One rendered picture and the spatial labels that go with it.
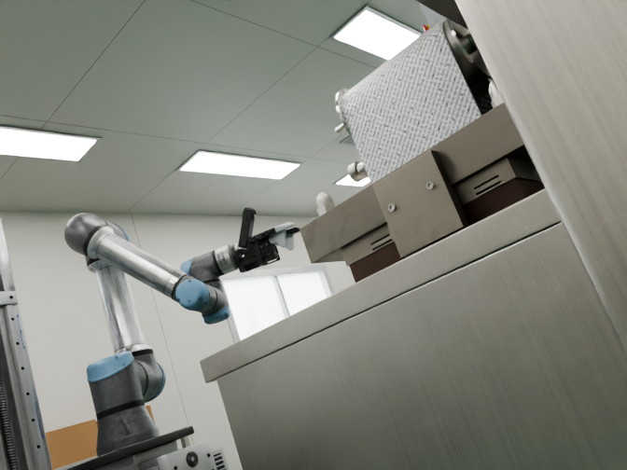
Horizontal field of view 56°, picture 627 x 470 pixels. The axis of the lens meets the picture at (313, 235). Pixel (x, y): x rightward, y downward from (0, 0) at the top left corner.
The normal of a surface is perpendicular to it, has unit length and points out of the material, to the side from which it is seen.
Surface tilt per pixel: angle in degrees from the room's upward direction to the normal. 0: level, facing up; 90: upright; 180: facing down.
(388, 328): 90
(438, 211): 90
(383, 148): 90
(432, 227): 90
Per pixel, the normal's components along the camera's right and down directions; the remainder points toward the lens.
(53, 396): 0.69, -0.41
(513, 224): -0.65, 0.01
